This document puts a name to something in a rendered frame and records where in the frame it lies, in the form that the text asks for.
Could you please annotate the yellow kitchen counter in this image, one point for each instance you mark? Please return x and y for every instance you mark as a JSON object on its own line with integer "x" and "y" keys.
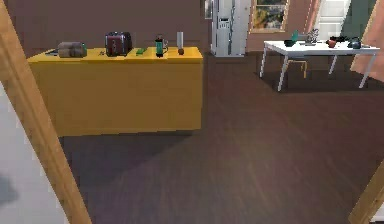
{"x": 116, "y": 93}

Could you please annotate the small brown round fruit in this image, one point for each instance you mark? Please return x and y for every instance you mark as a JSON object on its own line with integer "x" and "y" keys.
{"x": 181, "y": 51}

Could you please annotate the green coffee press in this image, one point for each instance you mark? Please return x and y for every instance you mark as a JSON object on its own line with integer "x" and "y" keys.
{"x": 159, "y": 46}

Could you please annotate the white paper towel roll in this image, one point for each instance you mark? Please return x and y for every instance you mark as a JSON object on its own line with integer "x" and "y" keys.
{"x": 180, "y": 39}

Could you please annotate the green flat utensil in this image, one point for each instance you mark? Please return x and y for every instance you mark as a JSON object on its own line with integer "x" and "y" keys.
{"x": 141, "y": 51}

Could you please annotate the white fridge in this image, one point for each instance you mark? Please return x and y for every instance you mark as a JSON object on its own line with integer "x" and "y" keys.
{"x": 230, "y": 26}

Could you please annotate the dark red toaster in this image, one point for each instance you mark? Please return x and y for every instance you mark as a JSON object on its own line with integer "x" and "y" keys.
{"x": 118, "y": 43}

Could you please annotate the yellow wooden stool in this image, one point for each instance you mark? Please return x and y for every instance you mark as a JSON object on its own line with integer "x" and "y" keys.
{"x": 299, "y": 65}

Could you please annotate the dark green bowl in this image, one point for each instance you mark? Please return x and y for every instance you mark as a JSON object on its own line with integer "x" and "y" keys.
{"x": 289, "y": 43}

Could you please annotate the wood framed window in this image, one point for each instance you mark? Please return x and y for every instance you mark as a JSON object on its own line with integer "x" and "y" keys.
{"x": 269, "y": 15}

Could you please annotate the white dining table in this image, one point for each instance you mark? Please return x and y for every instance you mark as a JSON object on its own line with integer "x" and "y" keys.
{"x": 316, "y": 50}

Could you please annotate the white patterned vase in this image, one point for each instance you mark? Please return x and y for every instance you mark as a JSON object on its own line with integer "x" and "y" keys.
{"x": 313, "y": 35}

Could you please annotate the red brown pot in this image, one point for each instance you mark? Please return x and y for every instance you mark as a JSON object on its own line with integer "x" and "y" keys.
{"x": 331, "y": 43}

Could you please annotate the white room door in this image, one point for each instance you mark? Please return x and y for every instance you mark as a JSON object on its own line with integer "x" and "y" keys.
{"x": 331, "y": 18}

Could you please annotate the dark teal kettle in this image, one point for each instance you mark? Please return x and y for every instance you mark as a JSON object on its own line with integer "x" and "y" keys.
{"x": 354, "y": 43}

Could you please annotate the light wood door frame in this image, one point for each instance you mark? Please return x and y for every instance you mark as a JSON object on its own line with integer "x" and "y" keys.
{"x": 36, "y": 126}

